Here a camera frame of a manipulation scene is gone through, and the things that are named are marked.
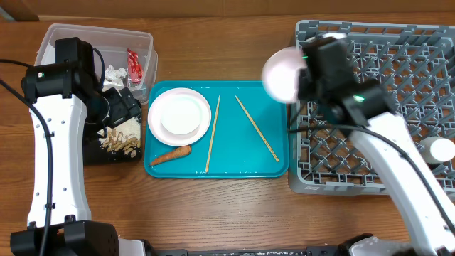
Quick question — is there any white tissue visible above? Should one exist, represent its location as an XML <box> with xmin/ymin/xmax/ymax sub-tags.
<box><xmin>104</xmin><ymin>65</ymin><xmax>127</xmax><ymax>87</ymax></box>

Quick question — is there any rice and peanuts pile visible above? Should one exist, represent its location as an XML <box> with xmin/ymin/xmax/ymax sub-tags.
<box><xmin>98</xmin><ymin>117</ymin><xmax>141</xmax><ymax>159</ymax></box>

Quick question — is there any red snack wrapper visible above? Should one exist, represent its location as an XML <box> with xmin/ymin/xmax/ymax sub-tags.
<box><xmin>127</xmin><ymin>48</ymin><xmax>143</xmax><ymax>87</ymax></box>

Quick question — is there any white upturned bowl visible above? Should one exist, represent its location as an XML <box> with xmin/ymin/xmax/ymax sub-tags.
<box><xmin>261</xmin><ymin>47</ymin><xmax>307</xmax><ymax>104</ymax></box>

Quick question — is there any white paper cup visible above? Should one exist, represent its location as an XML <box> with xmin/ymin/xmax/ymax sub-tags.
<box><xmin>420</xmin><ymin>137</ymin><xmax>455</xmax><ymax>164</ymax></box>

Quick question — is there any white bowl with food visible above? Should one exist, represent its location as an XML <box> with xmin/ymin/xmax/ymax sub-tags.
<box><xmin>161</xmin><ymin>95</ymin><xmax>201</xmax><ymax>135</ymax></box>

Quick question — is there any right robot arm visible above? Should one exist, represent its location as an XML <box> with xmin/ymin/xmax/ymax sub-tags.
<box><xmin>298</xmin><ymin>34</ymin><xmax>454</xmax><ymax>255</ymax></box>

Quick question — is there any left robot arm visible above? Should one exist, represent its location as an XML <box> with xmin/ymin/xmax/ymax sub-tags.
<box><xmin>10</xmin><ymin>37</ymin><xmax>154</xmax><ymax>255</ymax></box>

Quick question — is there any clear plastic waste bin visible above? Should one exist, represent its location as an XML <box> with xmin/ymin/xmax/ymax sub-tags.
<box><xmin>35</xmin><ymin>23</ymin><xmax>158</xmax><ymax>105</ymax></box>

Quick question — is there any grey dishwasher rack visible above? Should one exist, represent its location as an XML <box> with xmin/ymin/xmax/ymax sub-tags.
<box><xmin>288</xmin><ymin>20</ymin><xmax>454</xmax><ymax>196</ymax></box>

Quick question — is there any black tray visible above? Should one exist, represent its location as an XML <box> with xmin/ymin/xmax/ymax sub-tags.
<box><xmin>82</xmin><ymin>116</ymin><xmax>142</xmax><ymax>165</ymax></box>

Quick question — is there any white plate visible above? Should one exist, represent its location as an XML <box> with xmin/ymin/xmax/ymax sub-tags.
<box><xmin>147</xmin><ymin>87</ymin><xmax>212</xmax><ymax>146</ymax></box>

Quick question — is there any orange carrot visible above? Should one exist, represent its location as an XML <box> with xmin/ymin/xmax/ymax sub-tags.
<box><xmin>149</xmin><ymin>146</ymin><xmax>192</xmax><ymax>166</ymax></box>

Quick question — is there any right wooden chopstick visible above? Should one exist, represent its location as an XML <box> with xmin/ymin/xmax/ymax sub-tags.
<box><xmin>235</xmin><ymin>95</ymin><xmax>279</xmax><ymax>162</ymax></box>

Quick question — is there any wooden chopstick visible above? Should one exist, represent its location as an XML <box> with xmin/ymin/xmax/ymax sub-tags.
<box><xmin>235</xmin><ymin>95</ymin><xmax>279</xmax><ymax>162</ymax></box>
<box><xmin>205</xmin><ymin>95</ymin><xmax>221</xmax><ymax>173</ymax></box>

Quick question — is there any left wooden chopstick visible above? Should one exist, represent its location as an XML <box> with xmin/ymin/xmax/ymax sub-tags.
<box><xmin>205</xmin><ymin>95</ymin><xmax>221</xmax><ymax>173</ymax></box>

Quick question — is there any teal serving tray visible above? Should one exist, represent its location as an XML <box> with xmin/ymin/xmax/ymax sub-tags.
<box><xmin>144</xmin><ymin>80</ymin><xmax>289</xmax><ymax>178</ymax></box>

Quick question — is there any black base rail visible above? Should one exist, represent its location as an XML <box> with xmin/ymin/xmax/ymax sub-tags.
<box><xmin>156</xmin><ymin>245</ymin><xmax>340</xmax><ymax>256</ymax></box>

